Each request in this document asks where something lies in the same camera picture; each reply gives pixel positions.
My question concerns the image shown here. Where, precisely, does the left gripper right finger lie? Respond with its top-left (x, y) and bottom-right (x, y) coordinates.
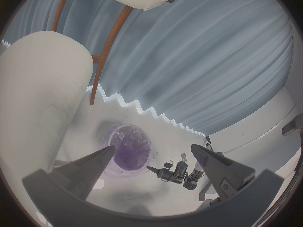
top-left (191, 144), bottom-right (256, 201)

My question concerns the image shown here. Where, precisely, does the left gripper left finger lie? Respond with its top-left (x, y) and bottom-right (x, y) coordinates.
top-left (48, 145), bottom-right (116, 200)

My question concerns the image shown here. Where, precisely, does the purple plastic bag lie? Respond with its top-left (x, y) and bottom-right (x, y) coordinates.
top-left (101, 124), bottom-right (158, 178)

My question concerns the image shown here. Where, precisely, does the white trash bin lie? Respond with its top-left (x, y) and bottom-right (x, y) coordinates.
top-left (108, 125), bottom-right (154, 174)

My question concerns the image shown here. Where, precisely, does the white padded wooden chair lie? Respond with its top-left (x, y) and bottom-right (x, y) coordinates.
top-left (0, 0), bottom-right (190, 174)

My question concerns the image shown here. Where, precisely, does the pale blue curtain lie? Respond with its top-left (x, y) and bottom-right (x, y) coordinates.
top-left (5, 0), bottom-right (294, 137)

